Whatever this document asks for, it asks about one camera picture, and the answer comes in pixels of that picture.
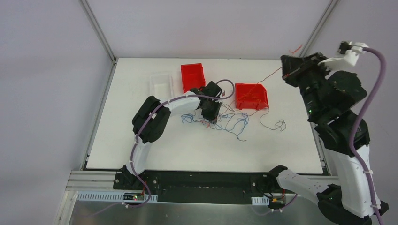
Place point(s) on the red bin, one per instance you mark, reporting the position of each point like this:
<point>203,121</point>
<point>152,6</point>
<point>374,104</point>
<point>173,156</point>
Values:
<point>192,76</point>
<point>251,96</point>

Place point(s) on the clear plastic bin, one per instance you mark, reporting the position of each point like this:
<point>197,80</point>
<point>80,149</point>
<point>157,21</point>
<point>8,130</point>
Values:
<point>161,85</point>

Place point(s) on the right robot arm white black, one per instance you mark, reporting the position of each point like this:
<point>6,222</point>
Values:
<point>329,95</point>

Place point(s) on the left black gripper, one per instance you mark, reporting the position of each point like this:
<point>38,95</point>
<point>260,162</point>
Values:
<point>210,113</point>

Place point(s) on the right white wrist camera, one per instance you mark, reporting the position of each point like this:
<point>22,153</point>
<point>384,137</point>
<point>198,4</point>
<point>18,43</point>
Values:
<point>347,56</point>

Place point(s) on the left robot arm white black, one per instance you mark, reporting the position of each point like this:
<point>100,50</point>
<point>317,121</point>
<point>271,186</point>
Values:
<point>150,122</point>

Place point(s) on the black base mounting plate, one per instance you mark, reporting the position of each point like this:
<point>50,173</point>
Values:
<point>199,187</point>

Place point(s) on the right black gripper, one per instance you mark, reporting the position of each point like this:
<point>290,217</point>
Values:
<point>298,71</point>

